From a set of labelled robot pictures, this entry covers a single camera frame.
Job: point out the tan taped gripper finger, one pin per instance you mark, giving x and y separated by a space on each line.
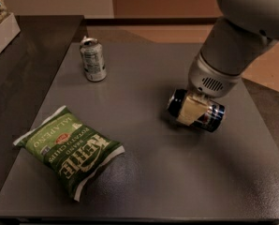
193 107

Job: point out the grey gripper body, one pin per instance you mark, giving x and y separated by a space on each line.
208 80

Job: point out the blue pepsi can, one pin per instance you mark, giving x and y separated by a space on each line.
210 121

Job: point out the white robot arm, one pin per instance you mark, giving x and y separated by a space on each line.
246 30

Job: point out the silver soda can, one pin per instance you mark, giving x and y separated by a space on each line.
93 60

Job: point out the green jalapeno chips bag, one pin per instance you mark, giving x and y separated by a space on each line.
76 152

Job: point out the white snack box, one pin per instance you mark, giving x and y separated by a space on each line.
0 28

